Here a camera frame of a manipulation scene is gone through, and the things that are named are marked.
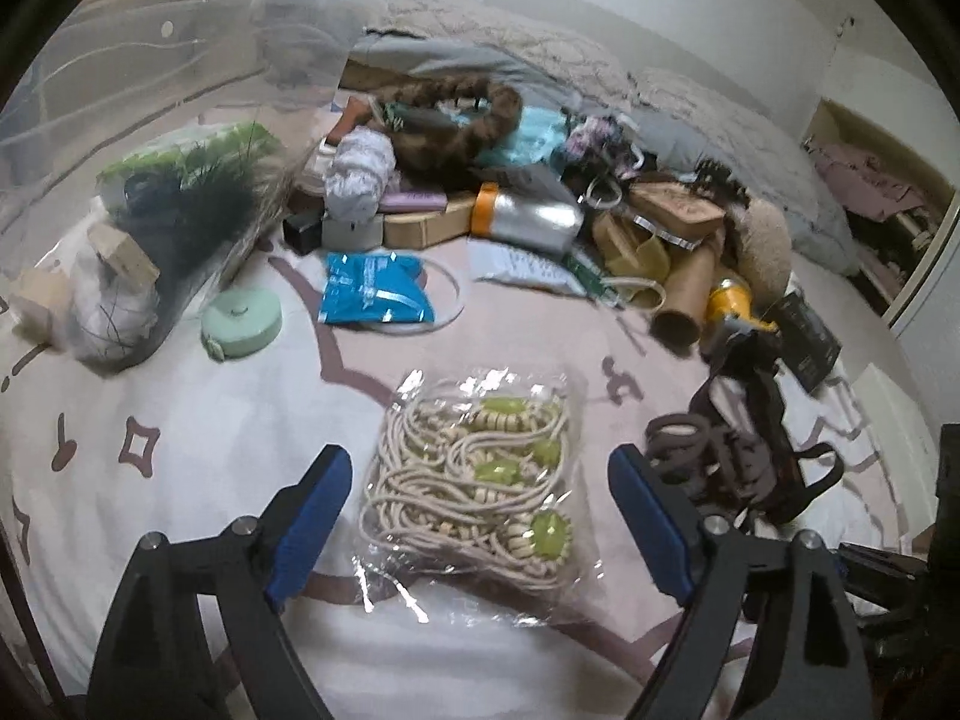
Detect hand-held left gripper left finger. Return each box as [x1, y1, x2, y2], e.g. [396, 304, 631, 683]
[86, 444, 353, 720]

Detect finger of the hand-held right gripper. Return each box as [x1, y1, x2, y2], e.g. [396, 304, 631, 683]
[836, 540, 935, 616]

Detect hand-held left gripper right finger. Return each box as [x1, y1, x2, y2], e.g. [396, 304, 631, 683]
[607, 444, 875, 720]

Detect beaded cords plastic packet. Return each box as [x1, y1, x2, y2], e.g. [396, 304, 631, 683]
[352, 366, 605, 627]

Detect green dotted white packet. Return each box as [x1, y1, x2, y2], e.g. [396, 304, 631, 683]
[96, 122, 284, 192]

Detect clear plastic storage bin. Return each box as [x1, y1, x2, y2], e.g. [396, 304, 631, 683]
[0, 0, 368, 372]

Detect white flat box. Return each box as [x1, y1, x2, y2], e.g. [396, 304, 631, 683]
[851, 364, 938, 466]

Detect mint round tape measure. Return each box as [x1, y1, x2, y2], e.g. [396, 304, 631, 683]
[201, 289, 284, 362]

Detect black printed box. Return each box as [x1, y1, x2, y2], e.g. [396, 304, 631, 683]
[772, 291, 842, 395]

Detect kraft paper tube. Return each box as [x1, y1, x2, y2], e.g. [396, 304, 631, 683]
[649, 240, 725, 350]

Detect yellow cylindrical object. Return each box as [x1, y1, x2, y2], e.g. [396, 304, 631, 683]
[705, 275, 777, 350]

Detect blue plastic packet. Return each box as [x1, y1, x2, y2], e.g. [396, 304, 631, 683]
[317, 251, 436, 325]

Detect beige yellow pouch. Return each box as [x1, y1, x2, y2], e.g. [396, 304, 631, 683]
[600, 214, 672, 308]

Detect white printed leaflet packet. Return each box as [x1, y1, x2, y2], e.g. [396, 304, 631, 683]
[469, 236, 593, 295]

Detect small black box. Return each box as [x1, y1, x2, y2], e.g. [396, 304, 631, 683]
[283, 214, 325, 254]

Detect small grey white box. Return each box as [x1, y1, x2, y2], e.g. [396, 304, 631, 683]
[321, 216, 383, 252]

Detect white fluffy cotton bundle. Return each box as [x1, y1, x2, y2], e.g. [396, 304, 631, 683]
[71, 240, 162, 361]

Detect beige plush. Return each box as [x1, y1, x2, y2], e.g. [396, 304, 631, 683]
[724, 199, 796, 301]

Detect stamped wooden box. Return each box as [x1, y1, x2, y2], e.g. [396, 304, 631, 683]
[626, 181, 727, 241]

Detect flat wooden box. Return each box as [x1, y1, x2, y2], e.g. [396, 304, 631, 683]
[382, 195, 481, 248]

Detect silver bottle orange cap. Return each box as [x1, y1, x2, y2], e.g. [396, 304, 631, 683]
[470, 184, 586, 254]

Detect pink fabric pile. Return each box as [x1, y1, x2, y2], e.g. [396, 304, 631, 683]
[814, 142, 938, 226]

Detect pink tube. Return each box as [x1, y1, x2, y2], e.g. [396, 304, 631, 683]
[379, 191, 449, 212]

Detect dark wispy artificial plant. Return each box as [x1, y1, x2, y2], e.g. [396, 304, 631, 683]
[127, 139, 260, 271]

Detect white patterned crumpled cloth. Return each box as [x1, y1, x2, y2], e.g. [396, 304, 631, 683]
[325, 127, 397, 222]

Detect small wooden block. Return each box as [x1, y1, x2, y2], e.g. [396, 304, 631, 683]
[11, 270, 57, 342]

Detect purple floral cloth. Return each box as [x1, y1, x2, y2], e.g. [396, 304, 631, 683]
[562, 114, 646, 173]

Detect wooden cabinet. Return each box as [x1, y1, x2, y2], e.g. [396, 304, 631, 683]
[802, 97, 960, 316]

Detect teal cloth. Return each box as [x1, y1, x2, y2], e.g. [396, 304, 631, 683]
[480, 106, 571, 170]

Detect brown hair piece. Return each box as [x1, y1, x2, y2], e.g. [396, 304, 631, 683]
[364, 73, 524, 185]

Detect beige quilted pillow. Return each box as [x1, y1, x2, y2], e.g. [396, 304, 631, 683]
[630, 64, 818, 188]

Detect grey beige quilted duvet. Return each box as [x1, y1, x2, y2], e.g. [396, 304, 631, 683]
[349, 0, 863, 278]

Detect white headboard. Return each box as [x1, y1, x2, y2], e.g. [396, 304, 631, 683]
[484, 0, 818, 121]

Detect brown hair ties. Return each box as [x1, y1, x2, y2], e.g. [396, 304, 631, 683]
[645, 411, 725, 492]

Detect black strap bundle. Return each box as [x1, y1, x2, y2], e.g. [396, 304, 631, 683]
[690, 330, 845, 526]

